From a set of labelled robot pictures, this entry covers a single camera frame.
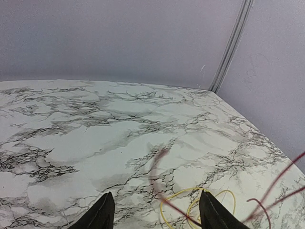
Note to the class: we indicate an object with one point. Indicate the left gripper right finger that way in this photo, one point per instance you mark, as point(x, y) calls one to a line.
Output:
point(215, 216)

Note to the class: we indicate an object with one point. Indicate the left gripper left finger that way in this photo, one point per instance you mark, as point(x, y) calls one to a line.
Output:
point(99, 216)

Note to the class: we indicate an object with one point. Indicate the right aluminium corner post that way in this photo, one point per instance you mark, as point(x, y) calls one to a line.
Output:
point(231, 46)

